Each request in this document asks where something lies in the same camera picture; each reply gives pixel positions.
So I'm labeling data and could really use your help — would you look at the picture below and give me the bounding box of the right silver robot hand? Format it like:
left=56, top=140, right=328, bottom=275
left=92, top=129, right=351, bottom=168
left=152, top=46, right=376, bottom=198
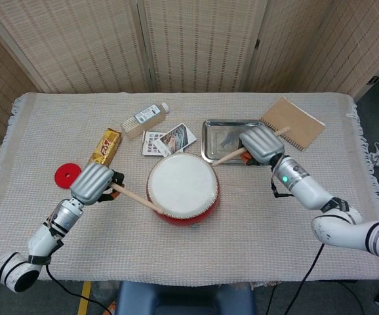
left=237, top=127, right=285, bottom=166

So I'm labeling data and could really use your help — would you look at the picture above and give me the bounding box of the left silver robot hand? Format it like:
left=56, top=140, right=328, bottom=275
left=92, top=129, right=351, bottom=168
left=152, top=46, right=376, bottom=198
left=70, top=163, right=125, bottom=206

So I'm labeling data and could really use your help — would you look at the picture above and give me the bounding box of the wooden drumstick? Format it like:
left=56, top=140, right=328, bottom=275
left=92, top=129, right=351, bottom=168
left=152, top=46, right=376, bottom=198
left=211, top=127, right=290, bottom=166
left=110, top=183, right=163, bottom=213

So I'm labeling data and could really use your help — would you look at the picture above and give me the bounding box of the rectangular metal tray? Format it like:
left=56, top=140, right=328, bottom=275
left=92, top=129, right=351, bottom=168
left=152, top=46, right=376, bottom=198
left=201, top=119, right=272, bottom=164

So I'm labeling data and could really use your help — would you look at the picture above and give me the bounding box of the red drum white skin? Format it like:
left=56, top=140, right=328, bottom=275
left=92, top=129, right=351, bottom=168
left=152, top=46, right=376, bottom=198
left=146, top=153, right=220, bottom=227

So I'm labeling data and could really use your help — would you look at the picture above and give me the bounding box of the red plastic disc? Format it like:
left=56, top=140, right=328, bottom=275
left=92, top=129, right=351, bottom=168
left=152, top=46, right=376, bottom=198
left=54, top=163, right=79, bottom=189

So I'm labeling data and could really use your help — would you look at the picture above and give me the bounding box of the gold foil snack package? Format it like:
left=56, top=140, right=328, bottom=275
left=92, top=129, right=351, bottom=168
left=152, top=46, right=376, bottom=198
left=89, top=127, right=123, bottom=167

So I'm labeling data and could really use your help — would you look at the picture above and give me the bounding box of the brown spiral notebook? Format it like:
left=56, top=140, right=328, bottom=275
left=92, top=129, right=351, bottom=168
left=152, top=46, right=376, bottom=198
left=260, top=96, right=326, bottom=152

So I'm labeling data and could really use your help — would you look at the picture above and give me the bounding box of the white stamp sheet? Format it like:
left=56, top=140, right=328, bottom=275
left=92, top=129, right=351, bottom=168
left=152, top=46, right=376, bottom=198
left=141, top=130, right=170, bottom=156

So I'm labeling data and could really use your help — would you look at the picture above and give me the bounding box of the picture postcard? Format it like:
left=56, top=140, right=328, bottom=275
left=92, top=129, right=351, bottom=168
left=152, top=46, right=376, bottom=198
left=153, top=123, right=197, bottom=156

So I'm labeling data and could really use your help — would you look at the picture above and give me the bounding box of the clear plastic bottle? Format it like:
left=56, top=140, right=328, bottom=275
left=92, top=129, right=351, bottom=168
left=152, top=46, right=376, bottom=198
left=120, top=102, right=170, bottom=140

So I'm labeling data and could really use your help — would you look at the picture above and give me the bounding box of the beige woven tablecloth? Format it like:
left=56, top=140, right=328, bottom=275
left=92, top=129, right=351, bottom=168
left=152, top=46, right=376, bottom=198
left=0, top=91, right=379, bottom=282

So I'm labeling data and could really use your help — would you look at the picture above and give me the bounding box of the woven folding screen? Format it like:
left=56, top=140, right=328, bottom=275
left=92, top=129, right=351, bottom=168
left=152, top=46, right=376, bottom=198
left=0, top=0, right=379, bottom=145

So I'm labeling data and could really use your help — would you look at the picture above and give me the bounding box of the blue chair seat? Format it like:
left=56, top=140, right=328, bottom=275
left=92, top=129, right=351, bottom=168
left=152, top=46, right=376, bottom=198
left=115, top=280, right=256, bottom=315

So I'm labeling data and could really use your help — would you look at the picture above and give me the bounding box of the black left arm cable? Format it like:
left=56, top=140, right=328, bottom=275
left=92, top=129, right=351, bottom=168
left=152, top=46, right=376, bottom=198
left=46, top=264, right=111, bottom=315

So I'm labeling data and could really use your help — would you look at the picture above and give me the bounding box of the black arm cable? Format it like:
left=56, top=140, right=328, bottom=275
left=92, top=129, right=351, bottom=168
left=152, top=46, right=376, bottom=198
left=270, top=157, right=327, bottom=315
left=46, top=264, right=111, bottom=315

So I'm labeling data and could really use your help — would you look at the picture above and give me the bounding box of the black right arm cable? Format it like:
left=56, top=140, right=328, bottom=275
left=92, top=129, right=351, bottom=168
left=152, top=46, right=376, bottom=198
left=270, top=157, right=327, bottom=315

